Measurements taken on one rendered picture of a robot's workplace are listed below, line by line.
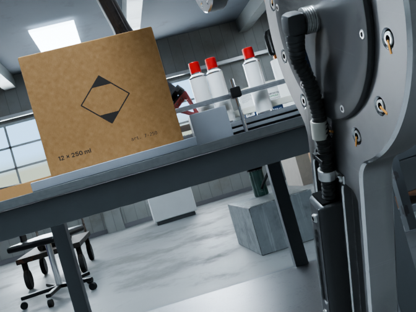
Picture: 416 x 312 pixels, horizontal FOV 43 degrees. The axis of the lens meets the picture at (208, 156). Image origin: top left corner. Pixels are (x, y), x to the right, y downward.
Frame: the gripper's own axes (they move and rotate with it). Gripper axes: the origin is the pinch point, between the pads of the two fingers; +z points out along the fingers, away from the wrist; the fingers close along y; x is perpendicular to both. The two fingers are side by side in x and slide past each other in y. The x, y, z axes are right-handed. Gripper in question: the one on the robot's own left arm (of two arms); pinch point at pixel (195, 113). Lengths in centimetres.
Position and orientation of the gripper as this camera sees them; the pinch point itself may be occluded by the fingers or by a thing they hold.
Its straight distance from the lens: 159.3
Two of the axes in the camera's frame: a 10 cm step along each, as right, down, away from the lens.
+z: 8.0, 6.0, 0.5
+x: -5.9, 8.0, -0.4
